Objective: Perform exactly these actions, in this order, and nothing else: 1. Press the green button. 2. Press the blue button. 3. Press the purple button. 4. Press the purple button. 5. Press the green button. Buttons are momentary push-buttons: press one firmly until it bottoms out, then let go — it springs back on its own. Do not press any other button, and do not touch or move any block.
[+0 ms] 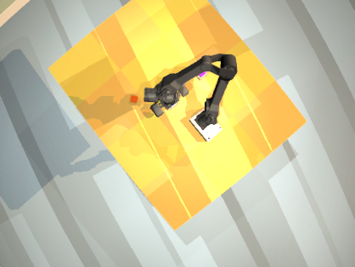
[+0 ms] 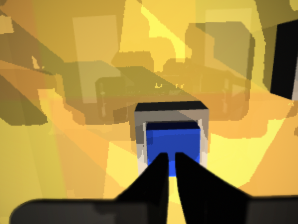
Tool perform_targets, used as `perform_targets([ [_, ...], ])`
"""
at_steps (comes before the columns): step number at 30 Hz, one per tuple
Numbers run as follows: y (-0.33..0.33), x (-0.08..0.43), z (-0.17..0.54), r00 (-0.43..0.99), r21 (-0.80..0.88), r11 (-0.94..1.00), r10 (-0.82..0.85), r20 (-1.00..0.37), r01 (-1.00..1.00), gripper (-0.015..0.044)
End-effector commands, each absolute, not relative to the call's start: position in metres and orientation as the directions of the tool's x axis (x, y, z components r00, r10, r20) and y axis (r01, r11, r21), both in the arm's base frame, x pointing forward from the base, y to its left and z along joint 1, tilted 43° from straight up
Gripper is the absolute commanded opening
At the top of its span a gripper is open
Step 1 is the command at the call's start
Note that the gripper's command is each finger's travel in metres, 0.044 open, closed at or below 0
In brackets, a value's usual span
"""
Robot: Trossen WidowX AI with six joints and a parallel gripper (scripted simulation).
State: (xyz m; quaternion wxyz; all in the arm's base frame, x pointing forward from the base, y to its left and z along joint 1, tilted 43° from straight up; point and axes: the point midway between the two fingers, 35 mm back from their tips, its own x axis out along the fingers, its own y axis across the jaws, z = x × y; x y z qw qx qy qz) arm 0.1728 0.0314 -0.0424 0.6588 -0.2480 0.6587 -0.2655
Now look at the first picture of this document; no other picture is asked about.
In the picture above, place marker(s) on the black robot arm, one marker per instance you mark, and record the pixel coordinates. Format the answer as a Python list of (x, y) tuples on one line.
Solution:
[(170, 84)]

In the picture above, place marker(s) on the purple button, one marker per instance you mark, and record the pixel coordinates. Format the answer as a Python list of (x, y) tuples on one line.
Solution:
[(201, 76)]

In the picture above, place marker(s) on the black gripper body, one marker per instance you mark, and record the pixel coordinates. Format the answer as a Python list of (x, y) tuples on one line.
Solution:
[(157, 109)]

